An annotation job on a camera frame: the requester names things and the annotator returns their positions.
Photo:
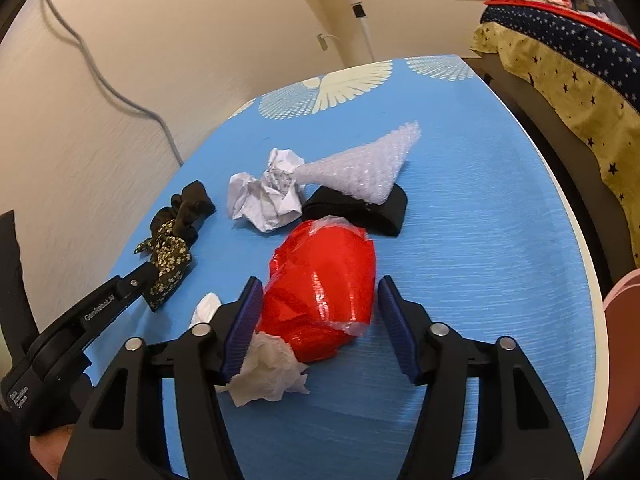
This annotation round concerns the white standing fan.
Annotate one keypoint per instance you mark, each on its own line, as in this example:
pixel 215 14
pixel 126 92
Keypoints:
pixel 346 19

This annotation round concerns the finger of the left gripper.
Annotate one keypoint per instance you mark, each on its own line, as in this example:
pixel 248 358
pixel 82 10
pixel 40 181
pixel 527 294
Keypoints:
pixel 107 302

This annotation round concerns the white wall socket plug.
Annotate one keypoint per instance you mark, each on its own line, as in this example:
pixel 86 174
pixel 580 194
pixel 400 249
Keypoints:
pixel 323 40

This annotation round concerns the yellow star bed skirt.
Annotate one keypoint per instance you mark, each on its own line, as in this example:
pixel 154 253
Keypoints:
pixel 593 110

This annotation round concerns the red plastic bag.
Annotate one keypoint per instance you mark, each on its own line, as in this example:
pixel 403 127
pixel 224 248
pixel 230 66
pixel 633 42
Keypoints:
pixel 320 293

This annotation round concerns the red blanket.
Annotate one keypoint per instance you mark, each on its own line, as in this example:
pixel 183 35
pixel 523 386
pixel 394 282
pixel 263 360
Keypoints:
pixel 602 26

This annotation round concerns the crumpled white tissue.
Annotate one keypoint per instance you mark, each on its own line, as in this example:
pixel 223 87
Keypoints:
pixel 269 370

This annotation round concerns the small white tissue piece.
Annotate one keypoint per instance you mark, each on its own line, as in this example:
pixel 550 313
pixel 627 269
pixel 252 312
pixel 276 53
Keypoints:
pixel 206 309

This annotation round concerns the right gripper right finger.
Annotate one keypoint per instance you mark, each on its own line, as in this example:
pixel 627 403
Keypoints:
pixel 520 433

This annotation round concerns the pink plastic trash bin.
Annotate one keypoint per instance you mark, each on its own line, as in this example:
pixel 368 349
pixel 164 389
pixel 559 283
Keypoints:
pixel 621 309

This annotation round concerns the black cloth pouch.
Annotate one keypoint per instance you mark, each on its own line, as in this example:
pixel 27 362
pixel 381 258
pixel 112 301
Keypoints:
pixel 386 219

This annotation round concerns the navy star bedsheet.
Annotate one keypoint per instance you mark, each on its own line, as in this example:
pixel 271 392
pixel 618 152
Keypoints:
pixel 616 63

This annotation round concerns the crumpled white paper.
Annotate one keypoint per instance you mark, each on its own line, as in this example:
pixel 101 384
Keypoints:
pixel 273 200

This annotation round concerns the clear bubble wrap bag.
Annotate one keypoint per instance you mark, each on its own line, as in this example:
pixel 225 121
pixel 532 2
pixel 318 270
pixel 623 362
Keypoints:
pixel 367 172

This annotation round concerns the black floral scrunchie cloth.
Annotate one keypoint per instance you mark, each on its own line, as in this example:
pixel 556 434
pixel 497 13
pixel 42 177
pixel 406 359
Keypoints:
pixel 174 230

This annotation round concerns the blue patterned tablecloth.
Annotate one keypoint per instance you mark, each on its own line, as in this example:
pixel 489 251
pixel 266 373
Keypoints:
pixel 487 247

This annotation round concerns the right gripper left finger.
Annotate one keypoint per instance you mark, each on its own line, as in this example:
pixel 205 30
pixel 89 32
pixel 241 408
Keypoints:
pixel 121 432

